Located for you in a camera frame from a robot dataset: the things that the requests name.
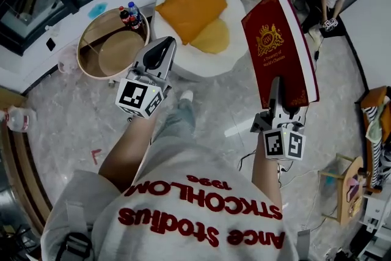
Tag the orange armchair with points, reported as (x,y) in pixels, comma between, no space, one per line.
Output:
(374,97)

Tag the pale green cloth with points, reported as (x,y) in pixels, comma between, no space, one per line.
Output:
(375,128)

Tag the white round pouf seat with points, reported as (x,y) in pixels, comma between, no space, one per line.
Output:
(214,64)

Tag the translucent pink plastic bag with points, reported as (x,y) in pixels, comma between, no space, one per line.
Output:
(68,59)

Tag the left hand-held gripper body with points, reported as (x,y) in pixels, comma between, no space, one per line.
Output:
(131,94)

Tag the yellow snack pack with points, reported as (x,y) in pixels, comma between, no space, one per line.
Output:
(355,208)

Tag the black phone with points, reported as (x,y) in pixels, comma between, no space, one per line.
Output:
(50,44)

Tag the round wooden side table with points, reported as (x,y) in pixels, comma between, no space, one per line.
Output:
(116,55)

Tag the white shoe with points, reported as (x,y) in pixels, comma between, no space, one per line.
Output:
(186,96)

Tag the yellow round cushion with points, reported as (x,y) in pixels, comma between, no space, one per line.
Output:
(214,38)

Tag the teal crumpled cloth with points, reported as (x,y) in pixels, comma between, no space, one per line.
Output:
(329,181)
(97,10)

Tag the oval wooden coffee table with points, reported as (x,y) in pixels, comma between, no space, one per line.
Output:
(343,208)

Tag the cola bottle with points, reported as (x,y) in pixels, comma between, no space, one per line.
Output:
(123,16)
(135,23)

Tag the black floor mat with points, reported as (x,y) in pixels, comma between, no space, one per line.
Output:
(339,32)

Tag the black equipment rack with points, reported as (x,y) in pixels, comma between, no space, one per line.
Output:
(18,241)

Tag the black-and-white striped cloth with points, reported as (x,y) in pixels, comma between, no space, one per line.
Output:
(377,159)

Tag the person's left forearm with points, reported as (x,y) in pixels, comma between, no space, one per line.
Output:
(128,156)

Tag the clear plastic water jug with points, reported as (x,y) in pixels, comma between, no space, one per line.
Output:
(16,119)

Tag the red gold-embossed book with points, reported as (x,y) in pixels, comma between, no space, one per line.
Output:
(268,39)

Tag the orange square pillow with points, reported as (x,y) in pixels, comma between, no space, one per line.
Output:
(189,6)

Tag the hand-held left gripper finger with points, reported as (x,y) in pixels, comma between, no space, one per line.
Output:
(140,58)
(169,61)

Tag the blue-label water bottle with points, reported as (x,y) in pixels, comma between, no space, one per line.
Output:
(133,10)

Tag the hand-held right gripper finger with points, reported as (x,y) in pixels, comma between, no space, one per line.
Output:
(275,97)

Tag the light blue jeans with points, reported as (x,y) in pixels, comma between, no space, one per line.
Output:
(180,122)

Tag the white cabinet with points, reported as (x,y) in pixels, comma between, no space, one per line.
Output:
(378,214)

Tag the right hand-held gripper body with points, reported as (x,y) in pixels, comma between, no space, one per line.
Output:
(275,143)

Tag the person's right forearm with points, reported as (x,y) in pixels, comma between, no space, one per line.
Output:
(265,177)

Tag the small maroon book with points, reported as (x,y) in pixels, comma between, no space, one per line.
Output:
(354,192)

